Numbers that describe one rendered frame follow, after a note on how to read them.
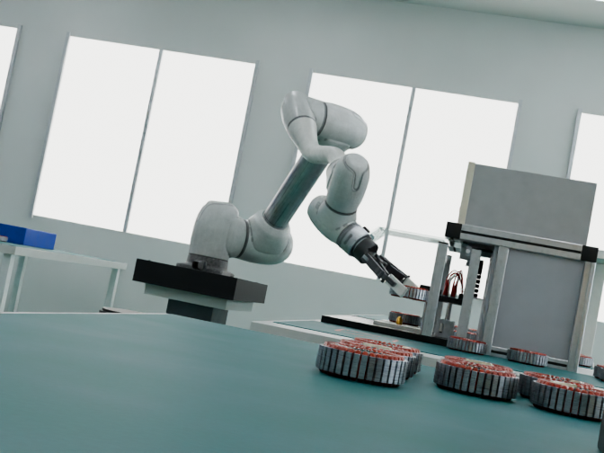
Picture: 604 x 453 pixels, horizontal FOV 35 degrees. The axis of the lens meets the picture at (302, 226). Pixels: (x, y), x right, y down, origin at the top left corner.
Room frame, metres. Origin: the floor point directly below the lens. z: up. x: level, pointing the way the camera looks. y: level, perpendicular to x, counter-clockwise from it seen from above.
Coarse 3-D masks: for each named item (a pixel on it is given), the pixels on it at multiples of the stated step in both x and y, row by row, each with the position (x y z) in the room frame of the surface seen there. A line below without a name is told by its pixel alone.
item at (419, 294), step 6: (390, 288) 2.75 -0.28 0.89; (408, 288) 2.70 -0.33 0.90; (414, 288) 2.70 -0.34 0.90; (420, 288) 2.71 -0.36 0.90; (396, 294) 2.71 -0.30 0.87; (408, 294) 2.70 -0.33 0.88; (414, 294) 2.70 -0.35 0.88; (420, 294) 2.70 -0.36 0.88; (426, 294) 2.72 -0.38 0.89; (420, 300) 2.71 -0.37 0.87; (426, 300) 2.73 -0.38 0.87
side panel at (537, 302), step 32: (512, 256) 2.83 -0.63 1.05; (544, 256) 2.81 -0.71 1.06; (512, 288) 2.83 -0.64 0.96; (544, 288) 2.81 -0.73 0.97; (576, 288) 2.79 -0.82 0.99; (512, 320) 2.82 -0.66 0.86; (544, 320) 2.81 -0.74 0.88; (576, 320) 2.78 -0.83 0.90; (544, 352) 2.80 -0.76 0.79; (576, 352) 2.77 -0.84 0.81
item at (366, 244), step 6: (366, 240) 2.81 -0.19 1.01; (372, 240) 2.83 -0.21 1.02; (360, 246) 2.80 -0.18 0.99; (366, 246) 2.80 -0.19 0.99; (372, 246) 2.80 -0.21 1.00; (354, 252) 2.82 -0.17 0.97; (360, 252) 2.80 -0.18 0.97; (366, 252) 2.79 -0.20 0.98; (372, 252) 2.83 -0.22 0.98; (360, 258) 2.81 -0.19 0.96; (384, 264) 2.81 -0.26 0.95
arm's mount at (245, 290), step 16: (144, 272) 3.49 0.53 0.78; (160, 272) 3.47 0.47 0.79; (176, 272) 3.45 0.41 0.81; (192, 272) 3.44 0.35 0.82; (208, 272) 3.42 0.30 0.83; (176, 288) 3.45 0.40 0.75; (192, 288) 3.44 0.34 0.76; (208, 288) 3.42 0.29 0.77; (224, 288) 3.41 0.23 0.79; (240, 288) 3.45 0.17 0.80; (256, 288) 3.64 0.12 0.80
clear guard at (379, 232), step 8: (376, 232) 2.95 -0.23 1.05; (384, 232) 3.04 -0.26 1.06; (392, 232) 2.97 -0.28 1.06; (400, 232) 2.91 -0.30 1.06; (408, 232) 2.89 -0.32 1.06; (376, 240) 3.13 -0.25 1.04; (424, 240) 3.05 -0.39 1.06; (432, 240) 2.98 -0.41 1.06; (440, 240) 2.92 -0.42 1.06; (448, 240) 2.87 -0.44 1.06; (456, 240) 2.86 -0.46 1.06
